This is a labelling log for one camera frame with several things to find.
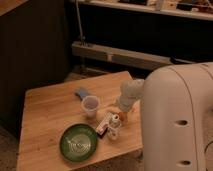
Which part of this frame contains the translucent plastic cup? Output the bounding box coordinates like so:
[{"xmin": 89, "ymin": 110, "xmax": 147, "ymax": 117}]
[{"xmin": 81, "ymin": 95, "xmax": 100, "ymax": 118}]

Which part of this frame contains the grey metal rail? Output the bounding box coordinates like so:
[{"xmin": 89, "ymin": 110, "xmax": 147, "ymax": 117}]
[{"xmin": 71, "ymin": 41, "xmax": 198, "ymax": 71}]

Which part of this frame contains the small white bottle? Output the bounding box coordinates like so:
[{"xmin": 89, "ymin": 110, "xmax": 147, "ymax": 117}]
[{"xmin": 107, "ymin": 114, "xmax": 121, "ymax": 140}]

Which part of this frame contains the cluttered background shelf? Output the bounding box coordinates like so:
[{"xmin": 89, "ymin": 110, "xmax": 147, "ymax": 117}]
[{"xmin": 70, "ymin": 0, "xmax": 213, "ymax": 21}]

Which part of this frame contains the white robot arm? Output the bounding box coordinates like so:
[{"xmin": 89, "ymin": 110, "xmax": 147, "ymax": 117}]
[{"xmin": 117, "ymin": 62, "xmax": 213, "ymax": 171}]

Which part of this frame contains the green ceramic bowl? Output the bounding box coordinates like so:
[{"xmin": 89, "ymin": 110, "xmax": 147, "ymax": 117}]
[{"xmin": 59, "ymin": 123, "xmax": 98, "ymax": 162}]

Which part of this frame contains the grey vertical pole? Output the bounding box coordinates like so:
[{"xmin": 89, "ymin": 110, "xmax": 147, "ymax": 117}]
[{"xmin": 75, "ymin": 0, "xmax": 85, "ymax": 45}]

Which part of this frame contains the white red small box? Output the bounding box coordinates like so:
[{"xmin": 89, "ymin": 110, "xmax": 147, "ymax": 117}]
[{"xmin": 95, "ymin": 112, "xmax": 112, "ymax": 136}]

